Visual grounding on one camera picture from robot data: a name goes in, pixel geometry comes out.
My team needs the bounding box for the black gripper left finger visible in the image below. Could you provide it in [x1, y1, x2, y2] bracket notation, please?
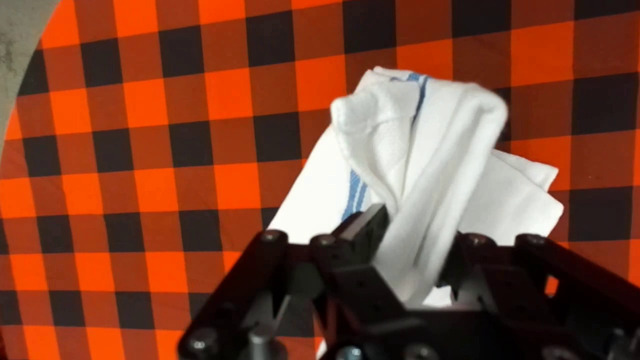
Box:
[176, 202, 410, 360]

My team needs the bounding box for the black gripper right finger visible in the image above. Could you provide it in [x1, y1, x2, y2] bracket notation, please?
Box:
[406, 230, 640, 360]

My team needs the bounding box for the white dishcloth with blue stripes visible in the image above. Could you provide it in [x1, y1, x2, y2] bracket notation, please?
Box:
[265, 63, 566, 309]

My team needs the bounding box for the red black plaid tablecloth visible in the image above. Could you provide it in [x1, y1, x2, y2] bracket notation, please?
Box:
[0, 0, 640, 360]

